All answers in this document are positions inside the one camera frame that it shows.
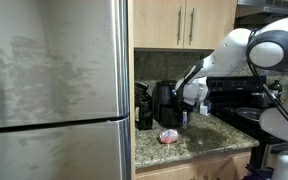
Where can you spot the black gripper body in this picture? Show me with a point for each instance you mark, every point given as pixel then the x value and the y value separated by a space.
pixel 186 107

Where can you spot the black air fryer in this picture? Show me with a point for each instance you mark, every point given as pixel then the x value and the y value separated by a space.
pixel 164 106

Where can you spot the wooden cabinet door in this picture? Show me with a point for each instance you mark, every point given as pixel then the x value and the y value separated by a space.
pixel 214 23
pixel 155 23

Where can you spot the dark robot base platform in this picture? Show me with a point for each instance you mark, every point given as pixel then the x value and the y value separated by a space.
pixel 260 174

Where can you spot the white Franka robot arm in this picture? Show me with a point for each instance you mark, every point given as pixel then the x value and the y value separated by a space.
pixel 230 53

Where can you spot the white and blue carton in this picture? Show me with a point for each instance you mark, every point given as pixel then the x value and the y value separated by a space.
pixel 204 110

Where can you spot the black coffee maker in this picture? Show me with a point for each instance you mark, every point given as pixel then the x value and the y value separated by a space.
pixel 143 110

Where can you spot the black electric stove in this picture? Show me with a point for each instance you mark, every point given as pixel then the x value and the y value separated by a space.
pixel 230 86

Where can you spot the tall wooden side panel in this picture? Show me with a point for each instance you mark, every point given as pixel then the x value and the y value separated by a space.
pixel 131 83

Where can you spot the black frying pan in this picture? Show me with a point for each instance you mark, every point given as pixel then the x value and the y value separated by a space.
pixel 249 114

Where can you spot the wooden base cabinet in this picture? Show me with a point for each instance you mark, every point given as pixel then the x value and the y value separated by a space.
pixel 170 173

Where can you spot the stainless steel saucepan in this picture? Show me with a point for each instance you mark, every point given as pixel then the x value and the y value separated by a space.
pixel 259 99

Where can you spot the green glass bottle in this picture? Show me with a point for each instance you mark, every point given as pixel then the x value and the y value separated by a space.
pixel 276 86

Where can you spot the range hood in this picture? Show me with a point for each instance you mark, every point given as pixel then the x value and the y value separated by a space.
pixel 277 7

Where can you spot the stainless steel refrigerator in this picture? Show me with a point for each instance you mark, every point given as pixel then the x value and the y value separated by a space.
pixel 50 66

